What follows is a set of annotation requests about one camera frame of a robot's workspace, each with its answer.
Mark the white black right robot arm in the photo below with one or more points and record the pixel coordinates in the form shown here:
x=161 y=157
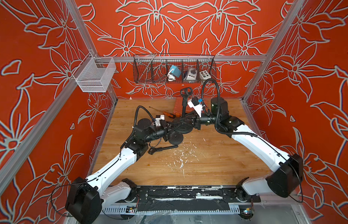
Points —
x=286 y=170

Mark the white box with buttons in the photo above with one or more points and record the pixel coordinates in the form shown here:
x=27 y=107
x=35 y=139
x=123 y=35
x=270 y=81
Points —
x=204 y=75

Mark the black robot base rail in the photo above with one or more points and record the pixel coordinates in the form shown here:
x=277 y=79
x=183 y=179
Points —
x=182 y=199

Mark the white box with dial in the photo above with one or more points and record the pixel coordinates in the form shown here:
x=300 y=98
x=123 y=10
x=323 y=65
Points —
x=190 y=75

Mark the black microphone stand pole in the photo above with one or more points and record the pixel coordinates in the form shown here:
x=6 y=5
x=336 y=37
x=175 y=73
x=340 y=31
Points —
x=185 y=94

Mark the black wire wall basket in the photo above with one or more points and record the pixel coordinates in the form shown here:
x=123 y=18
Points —
x=161 y=68

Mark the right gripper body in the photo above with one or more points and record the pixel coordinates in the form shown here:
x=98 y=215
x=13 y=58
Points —
x=208 y=120

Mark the blue white device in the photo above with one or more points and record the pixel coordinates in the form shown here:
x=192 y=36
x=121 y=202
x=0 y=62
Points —
x=174 y=73

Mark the orange plastic tool case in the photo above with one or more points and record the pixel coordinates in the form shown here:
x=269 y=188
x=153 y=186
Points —
x=179 y=106

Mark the clear plastic wall bin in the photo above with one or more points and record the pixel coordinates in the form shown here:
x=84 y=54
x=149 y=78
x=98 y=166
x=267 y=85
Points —
x=95 y=74

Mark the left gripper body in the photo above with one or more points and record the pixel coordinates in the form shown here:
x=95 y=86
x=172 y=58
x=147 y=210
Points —
x=161 y=131

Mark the black round stand base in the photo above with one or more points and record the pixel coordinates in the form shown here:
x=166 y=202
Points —
x=180 y=127

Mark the orange black handled screwdriver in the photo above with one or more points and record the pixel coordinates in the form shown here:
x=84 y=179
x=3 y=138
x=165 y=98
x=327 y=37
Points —
x=170 y=115

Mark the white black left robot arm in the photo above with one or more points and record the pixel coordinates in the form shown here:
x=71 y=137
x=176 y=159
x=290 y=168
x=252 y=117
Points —
x=89 y=196

